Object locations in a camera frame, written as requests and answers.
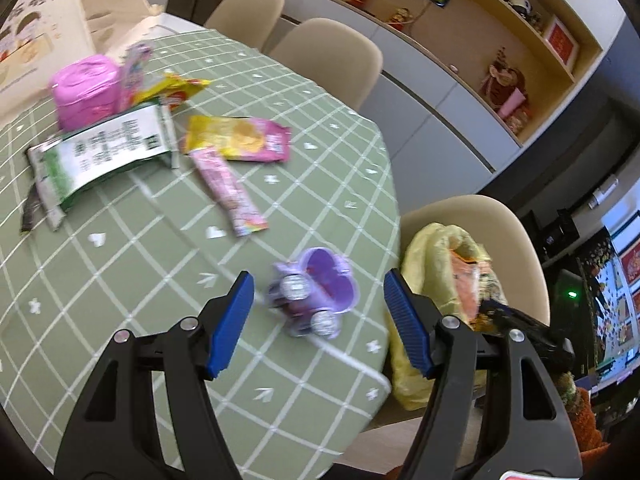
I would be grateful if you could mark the black packet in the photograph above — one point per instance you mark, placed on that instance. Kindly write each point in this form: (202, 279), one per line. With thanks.
(32, 207)

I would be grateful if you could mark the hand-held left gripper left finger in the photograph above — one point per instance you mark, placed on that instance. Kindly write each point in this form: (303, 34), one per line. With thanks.
(230, 320)

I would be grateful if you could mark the cream mesh food cover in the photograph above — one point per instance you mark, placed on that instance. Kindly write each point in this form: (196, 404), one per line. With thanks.
(45, 45)

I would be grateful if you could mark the beige chair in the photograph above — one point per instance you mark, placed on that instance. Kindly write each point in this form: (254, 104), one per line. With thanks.
(245, 10)
(325, 55)
(480, 215)

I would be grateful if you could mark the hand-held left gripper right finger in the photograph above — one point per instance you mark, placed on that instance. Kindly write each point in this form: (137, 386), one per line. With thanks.
(405, 320)

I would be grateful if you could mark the green white snack packet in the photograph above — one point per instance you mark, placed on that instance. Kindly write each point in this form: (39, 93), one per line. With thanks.
(100, 155)

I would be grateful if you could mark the wooden shelf cabinet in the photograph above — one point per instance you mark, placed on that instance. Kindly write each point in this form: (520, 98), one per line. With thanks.
(425, 80)

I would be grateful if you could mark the pink box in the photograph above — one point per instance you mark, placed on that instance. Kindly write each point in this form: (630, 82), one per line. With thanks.
(82, 90)

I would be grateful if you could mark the purple toy car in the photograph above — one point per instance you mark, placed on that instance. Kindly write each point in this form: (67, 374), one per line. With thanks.
(325, 280)

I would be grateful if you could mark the yellow plastic bag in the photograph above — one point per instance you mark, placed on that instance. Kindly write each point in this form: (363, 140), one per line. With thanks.
(430, 260)

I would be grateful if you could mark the yellow snack bag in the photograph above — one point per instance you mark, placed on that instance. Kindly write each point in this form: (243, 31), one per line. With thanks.
(175, 87)

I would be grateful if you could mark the red framed picture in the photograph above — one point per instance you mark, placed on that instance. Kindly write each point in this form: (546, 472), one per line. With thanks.
(560, 40)

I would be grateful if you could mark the yellow pink chips packet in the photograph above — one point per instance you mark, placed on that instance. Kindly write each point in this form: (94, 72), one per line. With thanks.
(235, 137)

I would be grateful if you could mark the television screen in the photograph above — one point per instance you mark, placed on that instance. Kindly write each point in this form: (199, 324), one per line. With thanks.
(625, 270)

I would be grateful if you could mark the pink stick packet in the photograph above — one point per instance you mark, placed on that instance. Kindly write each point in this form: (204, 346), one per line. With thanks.
(227, 190)

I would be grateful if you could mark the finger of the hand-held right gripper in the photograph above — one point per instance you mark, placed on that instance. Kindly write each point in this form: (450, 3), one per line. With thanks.
(545, 342)

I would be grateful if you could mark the panda figurine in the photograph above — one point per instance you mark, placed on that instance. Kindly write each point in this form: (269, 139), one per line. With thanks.
(522, 0)

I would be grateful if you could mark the pink purple upright packet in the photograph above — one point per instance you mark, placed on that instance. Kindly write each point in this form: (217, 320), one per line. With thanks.
(134, 72)

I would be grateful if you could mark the red flower bouquet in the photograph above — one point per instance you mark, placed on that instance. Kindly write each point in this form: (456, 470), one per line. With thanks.
(505, 90)

